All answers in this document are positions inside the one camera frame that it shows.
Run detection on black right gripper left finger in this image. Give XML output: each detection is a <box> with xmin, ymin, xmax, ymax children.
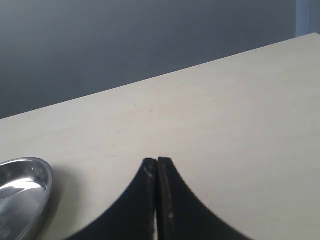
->
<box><xmin>68</xmin><ymin>158</ymin><xmax>158</xmax><ymax>240</ymax></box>

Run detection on round steel tray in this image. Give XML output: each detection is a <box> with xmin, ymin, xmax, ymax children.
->
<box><xmin>0</xmin><ymin>157</ymin><xmax>54</xmax><ymax>240</ymax></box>

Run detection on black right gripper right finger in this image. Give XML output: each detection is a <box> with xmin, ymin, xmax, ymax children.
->
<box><xmin>157</xmin><ymin>157</ymin><xmax>248</xmax><ymax>240</ymax></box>

